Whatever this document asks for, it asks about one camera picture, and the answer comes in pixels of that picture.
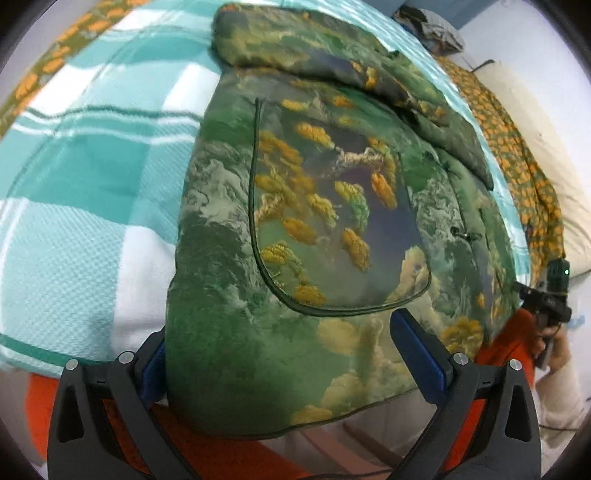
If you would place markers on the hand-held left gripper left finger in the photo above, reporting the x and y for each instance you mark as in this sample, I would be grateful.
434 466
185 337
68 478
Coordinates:
153 374

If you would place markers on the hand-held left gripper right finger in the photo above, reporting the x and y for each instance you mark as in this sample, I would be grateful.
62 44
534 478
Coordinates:
418 353

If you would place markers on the green landscape print padded jacket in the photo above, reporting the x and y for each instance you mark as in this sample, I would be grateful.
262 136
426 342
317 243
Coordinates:
323 207

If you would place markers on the person's right forearm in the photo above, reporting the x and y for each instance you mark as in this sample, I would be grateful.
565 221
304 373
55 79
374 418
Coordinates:
565 401

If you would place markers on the pile of clothes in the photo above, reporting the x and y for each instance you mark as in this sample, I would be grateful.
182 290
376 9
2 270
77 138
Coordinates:
438 27

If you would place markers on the person's right hand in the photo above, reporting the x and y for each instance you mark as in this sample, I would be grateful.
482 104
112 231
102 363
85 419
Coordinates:
558 348

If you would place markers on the orange fluffy pants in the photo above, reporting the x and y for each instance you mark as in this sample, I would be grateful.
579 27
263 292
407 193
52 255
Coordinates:
221 454

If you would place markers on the orange floral quilt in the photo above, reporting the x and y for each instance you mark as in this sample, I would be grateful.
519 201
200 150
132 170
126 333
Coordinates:
512 138

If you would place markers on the teal plaid bed sheet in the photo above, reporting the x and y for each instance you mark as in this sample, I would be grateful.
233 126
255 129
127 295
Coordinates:
92 184

